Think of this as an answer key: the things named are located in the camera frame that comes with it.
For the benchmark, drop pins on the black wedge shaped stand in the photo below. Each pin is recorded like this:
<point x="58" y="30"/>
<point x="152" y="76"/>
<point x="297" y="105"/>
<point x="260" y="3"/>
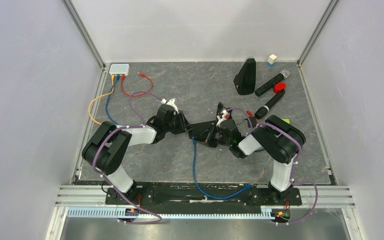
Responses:
<point x="245" y="79"/>

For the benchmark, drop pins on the red round cap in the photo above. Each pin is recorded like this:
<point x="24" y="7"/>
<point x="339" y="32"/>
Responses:
<point x="279" y="87"/>

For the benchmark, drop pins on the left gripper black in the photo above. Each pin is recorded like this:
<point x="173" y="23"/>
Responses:
<point x="184" y="125"/>

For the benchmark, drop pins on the white network switch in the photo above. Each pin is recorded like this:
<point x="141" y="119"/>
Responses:
<point x="119" y="69"/>

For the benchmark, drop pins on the white blue block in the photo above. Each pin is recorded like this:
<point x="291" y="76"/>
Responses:
<point x="272" y="59"/>

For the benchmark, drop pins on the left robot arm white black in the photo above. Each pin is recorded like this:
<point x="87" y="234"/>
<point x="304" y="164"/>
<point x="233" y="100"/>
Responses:
<point x="107" y="147"/>

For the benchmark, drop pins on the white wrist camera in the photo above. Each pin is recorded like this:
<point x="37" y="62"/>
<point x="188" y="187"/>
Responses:
<point x="221" y="117"/>
<point x="170" y="102"/>

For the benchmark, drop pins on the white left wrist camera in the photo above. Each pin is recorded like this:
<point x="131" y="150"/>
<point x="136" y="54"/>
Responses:
<point x="170" y="102"/>

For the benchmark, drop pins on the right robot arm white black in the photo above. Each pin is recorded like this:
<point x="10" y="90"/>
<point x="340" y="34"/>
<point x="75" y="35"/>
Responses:
<point x="282" y="141"/>

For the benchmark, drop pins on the black network switch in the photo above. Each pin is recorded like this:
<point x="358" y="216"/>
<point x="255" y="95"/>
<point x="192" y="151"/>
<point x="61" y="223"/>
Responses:
<point x="198" y="129"/>

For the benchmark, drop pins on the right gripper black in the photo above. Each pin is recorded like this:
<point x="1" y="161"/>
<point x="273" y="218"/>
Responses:
<point x="210" y="140"/>

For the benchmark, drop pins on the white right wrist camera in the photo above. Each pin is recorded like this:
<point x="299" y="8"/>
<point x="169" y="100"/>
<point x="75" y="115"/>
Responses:
<point x="221" y="117"/>

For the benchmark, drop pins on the black microphone silver head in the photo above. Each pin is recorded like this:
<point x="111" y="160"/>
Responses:
<point x="272" y="82"/>

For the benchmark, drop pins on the black microphone lower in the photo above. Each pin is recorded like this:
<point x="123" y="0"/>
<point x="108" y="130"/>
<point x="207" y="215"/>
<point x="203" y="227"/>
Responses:
<point x="262" y="111"/>

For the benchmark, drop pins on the aluminium frame rail front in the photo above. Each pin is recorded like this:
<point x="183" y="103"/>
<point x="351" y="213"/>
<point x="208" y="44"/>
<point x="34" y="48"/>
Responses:
<point x="89" y="202"/>

